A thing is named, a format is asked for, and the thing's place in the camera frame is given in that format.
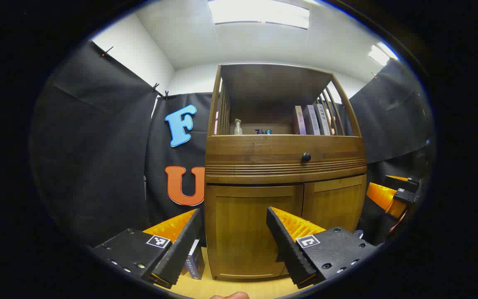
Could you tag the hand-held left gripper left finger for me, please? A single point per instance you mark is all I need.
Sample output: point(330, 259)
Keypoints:
point(183, 245)

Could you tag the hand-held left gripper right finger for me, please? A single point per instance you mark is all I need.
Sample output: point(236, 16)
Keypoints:
point(286, 245)

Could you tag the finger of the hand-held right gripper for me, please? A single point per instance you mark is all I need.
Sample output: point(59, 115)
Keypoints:
point(382, 197)
point(396, 179)

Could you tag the wooden cabinet door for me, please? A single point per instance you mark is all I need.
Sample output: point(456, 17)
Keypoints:
point(239, 232)
point(334, 203)

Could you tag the wooden double-door shoe cabinet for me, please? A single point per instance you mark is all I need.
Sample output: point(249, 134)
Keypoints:
point(264, 145)

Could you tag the dark blue book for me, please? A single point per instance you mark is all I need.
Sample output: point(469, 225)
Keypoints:
point(196, 261)

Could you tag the round black drawer knob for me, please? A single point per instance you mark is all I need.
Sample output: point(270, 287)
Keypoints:
point(306, 157)

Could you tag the wooden drawer with ribbed front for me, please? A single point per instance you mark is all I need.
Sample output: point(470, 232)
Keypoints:
point(255, 155)

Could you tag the purple book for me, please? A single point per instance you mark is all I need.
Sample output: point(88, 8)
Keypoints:
point(311, 120)

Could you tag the pink-brown book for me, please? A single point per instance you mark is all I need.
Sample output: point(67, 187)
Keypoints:
point(298, 121)

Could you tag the black backdrop cloth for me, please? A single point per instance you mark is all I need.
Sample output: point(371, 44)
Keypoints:
point(93, 158)

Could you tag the clear pump bottle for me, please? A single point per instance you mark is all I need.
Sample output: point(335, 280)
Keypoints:
point(238, 128)

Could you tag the small ceiling light panel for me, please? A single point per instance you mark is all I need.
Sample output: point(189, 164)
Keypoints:
point(382, 53)

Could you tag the large ceiling light panel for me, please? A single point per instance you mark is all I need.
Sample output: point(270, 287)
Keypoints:
point(259, 11)

